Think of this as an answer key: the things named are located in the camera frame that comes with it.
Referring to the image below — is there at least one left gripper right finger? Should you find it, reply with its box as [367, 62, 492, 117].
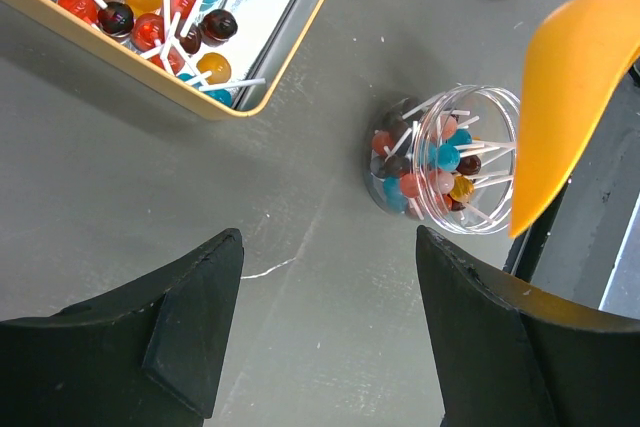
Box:
[416, 226, 639, 426]

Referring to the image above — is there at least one tan candy box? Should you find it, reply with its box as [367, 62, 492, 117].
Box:
[3, 0, 325, 120]

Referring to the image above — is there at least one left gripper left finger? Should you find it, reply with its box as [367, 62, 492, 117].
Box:
[1, 228, 244, 426]

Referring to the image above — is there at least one clear plastic cup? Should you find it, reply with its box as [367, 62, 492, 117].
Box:
[363, 85, 520, 235]

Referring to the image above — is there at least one yellow plastic scoop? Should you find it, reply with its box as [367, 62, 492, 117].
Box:
[509, 0, 639, 237]

